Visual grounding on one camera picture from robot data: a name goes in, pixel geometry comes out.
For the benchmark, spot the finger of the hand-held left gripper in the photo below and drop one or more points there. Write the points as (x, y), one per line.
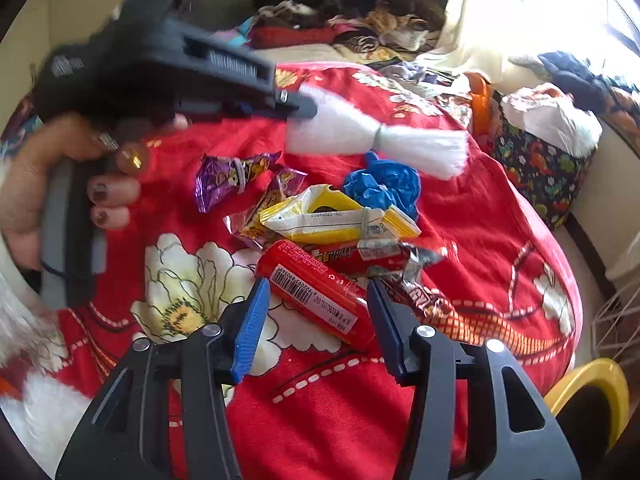
(295, 106)

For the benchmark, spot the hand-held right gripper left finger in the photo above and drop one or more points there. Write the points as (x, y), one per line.
(250, 330)

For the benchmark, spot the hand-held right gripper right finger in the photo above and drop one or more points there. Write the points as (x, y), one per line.
(387, 325)

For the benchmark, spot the brown foil snack wrapper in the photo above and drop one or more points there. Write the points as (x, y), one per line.
(415, 290)

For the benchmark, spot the red tube snack packet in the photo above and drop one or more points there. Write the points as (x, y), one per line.
(300, 280)

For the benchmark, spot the red foil snack wrapper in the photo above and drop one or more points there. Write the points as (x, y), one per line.
(350, 255)

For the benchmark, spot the yellow printed snack wrapper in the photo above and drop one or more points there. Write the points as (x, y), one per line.
(282, 185)

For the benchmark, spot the purple snack wrapper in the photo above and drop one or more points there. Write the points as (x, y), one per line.
(215, 180)

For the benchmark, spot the blue glove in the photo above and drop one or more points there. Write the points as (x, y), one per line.
(380, 185)

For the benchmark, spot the white and yellow packet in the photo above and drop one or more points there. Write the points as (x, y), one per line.
(310, 225)

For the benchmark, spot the white foam fruit net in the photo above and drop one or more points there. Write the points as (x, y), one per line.
(425, 150)

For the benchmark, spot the yellow-rimmed black trash bin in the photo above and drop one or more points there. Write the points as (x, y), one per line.
(565, 385)

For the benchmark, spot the person's left hand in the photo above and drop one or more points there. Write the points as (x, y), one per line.
(25, 185)

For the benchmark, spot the beige bed sheet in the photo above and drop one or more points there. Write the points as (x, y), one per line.
(310, 52)

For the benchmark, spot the grey headboard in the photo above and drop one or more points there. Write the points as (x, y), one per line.
(225, 15)

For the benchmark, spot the pile of clothes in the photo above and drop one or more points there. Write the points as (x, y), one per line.
(350, 10)

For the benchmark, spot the red floral blanket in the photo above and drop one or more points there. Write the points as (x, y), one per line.
(300, 435)

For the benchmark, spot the lavender cloth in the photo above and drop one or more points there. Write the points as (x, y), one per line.
(425, 77)

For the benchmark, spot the pale floral cloth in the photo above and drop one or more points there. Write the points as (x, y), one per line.
(450, 107)

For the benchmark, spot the orange bag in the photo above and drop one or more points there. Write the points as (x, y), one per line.
(480, 105)

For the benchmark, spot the cream curtain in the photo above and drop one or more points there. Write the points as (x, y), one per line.
(490, 25)

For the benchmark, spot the dark floral fabric basket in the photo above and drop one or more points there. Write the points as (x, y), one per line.
(540, 170)

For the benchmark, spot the dark clothes heap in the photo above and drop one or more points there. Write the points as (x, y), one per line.
(580, 77)

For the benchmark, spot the orange patterned quilt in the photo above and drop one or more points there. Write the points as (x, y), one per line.
(625, 110)

